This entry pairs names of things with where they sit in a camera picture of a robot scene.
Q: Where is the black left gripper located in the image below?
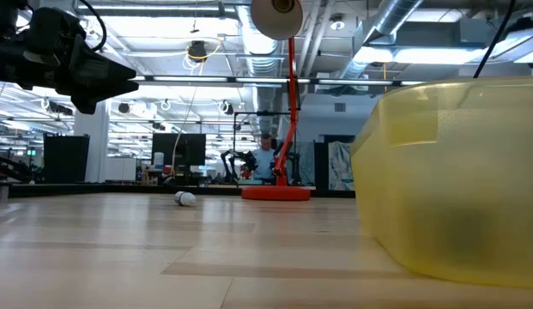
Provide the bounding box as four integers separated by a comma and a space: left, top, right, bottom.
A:
8, 33, 141, 116

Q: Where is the small white-capped dropper bottle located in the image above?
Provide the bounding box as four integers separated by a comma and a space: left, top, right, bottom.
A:
173, 191, 197, 208

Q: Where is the yellow translucent plastic bin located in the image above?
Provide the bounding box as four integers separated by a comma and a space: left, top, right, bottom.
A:
350, 76, 533, 291

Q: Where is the white pillar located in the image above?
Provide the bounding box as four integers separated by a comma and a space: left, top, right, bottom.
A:
73, 85, 111, 184

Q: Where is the black standing panel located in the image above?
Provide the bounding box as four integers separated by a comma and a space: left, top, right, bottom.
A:
42, 134, 90, 185

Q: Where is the long ceiling light strip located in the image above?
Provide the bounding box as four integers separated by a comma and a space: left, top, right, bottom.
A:
128, 75, 426, 86

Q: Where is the dark monitor screen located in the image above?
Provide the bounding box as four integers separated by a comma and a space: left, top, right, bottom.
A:
151, 132, 207, 175

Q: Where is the standing person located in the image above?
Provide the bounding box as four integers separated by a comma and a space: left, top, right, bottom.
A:
251, 132, 279, 181

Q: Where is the red desk lamp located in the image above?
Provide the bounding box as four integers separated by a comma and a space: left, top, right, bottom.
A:
241, 0, 312, 202

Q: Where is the painted cloth sheet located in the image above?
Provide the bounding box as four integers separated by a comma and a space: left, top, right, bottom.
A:
327, 140, 354, 191

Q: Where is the black aluminium table frame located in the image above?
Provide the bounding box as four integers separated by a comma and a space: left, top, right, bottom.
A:
0, 182, 357, 201

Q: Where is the ceiling cable reel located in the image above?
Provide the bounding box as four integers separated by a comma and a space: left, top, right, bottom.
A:
186, 39, 224, 64

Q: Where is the corrugated silver duct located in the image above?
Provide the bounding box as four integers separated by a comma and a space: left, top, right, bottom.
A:
242, 3, 288, 130

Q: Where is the round silver duct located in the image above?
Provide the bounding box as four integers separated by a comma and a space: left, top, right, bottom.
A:
334, 0, 424, 81

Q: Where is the black hanging cable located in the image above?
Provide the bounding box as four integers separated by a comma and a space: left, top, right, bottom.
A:
472, 0, 517, 79

